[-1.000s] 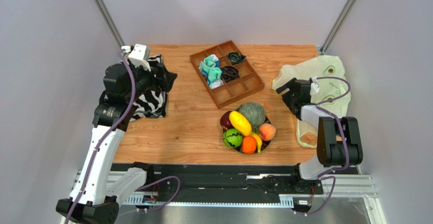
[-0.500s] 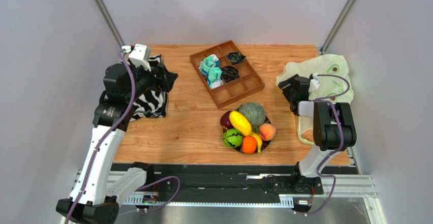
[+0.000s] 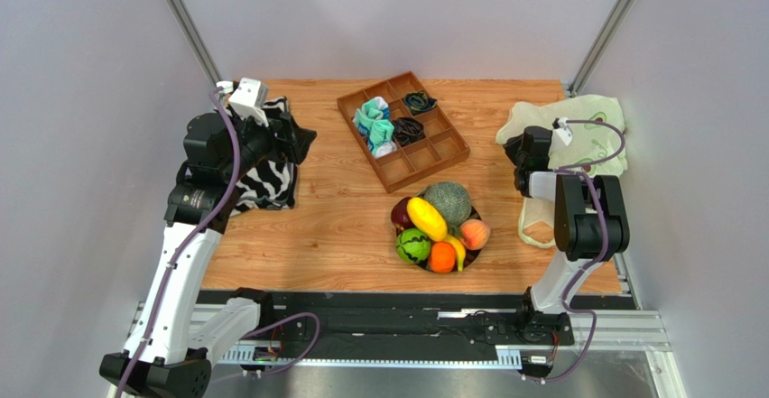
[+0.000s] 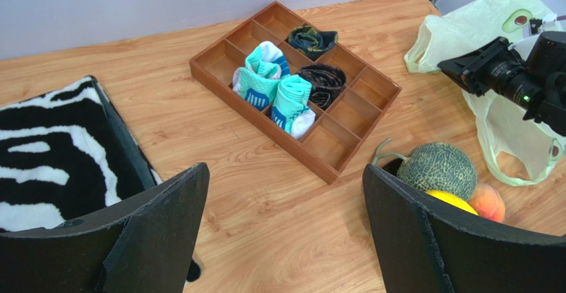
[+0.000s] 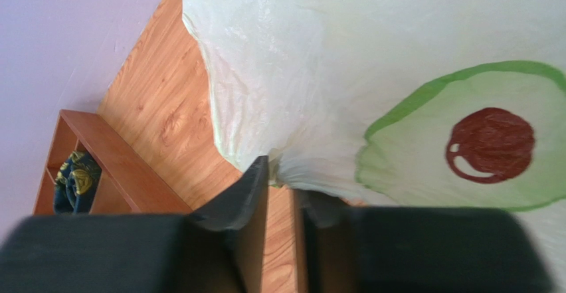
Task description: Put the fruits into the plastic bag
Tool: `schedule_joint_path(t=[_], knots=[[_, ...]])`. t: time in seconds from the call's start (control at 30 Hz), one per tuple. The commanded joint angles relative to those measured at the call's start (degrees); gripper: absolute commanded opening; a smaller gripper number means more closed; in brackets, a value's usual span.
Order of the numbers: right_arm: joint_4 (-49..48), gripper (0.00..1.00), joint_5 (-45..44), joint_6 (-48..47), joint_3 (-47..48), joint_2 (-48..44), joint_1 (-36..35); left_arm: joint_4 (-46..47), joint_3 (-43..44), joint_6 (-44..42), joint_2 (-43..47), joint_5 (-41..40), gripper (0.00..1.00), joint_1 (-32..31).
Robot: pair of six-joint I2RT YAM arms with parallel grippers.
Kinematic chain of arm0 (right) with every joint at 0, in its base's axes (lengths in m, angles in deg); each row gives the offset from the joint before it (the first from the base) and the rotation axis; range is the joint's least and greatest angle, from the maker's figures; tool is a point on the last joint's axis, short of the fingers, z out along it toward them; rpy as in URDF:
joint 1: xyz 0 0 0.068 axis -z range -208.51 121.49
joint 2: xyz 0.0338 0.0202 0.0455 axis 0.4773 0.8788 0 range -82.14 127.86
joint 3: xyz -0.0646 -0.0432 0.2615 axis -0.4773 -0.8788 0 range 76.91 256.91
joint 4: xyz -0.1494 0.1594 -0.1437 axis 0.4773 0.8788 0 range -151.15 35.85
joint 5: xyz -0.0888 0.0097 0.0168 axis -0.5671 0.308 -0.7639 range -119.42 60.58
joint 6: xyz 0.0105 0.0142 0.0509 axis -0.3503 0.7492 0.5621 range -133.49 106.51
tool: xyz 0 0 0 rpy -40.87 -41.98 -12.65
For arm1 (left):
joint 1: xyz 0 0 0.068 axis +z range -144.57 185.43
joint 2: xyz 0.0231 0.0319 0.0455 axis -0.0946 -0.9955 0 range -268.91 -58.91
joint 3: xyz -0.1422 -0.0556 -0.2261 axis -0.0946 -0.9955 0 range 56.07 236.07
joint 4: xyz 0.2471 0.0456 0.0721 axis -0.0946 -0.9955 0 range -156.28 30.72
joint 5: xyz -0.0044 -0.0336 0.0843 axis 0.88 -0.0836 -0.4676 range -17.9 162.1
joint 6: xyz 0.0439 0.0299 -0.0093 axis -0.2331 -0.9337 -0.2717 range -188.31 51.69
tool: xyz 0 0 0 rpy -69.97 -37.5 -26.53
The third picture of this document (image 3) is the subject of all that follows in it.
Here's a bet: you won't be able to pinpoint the pale green plastic bag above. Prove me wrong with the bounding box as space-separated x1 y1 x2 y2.
496 94 628 249

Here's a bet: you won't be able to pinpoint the yellow mango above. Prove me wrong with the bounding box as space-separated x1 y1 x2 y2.
407 197 448 242

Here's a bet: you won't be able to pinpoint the orange fruit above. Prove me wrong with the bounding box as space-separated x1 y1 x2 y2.
428 242 457 273

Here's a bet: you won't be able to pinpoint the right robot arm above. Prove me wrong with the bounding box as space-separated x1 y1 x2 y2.
504 126 630 343

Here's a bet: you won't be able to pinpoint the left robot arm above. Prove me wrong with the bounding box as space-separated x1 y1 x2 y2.
99 112 318 397

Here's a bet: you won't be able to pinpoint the zebra pattern cloth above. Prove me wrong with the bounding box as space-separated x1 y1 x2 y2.
223 95 300 218

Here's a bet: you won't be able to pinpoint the teal white socks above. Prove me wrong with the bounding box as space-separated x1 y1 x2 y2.
352 96 397 158

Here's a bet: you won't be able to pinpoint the brown wooden divider tray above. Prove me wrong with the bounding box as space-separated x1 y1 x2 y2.
337 71 470 193

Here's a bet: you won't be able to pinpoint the green cantaloupe melon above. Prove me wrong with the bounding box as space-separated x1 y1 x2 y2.
419 181 472 227

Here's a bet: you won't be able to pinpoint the pink peach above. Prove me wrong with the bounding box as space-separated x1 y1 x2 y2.
459 219 491 251

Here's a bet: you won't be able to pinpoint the black rolled sock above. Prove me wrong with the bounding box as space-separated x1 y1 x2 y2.
392 117 426 147

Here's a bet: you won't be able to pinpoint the black fruit plate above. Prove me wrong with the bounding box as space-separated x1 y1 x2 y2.
415 229 481 273

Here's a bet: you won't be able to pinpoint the yellow banana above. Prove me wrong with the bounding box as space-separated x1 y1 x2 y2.
443 234 467 272

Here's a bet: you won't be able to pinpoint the dark blue patterned sock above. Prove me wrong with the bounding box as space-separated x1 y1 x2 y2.
402 90 438 116

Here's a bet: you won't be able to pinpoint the dark red apple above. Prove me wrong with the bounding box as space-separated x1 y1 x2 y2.
390 197 415 234

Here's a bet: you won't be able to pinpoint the small green watermelon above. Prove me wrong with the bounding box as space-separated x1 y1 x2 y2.
395 228 432 264

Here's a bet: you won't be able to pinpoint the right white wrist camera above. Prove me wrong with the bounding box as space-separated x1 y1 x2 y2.
551 117 573 150

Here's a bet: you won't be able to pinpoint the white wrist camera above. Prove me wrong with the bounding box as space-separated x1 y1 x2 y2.
551 117 573 150
228 78 269 126

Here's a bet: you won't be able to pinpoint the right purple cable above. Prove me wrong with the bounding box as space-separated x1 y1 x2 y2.
519 118 627 384

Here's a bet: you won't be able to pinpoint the purple cable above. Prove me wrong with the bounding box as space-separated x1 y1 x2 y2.
519 118 627 384
114 88 322 398

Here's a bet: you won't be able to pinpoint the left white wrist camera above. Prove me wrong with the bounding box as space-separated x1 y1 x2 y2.
228 78 269 126

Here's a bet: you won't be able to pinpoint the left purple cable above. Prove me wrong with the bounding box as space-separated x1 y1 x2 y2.
114 88 322 398

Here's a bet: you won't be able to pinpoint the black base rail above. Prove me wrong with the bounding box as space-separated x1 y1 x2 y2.
223 292 643 369

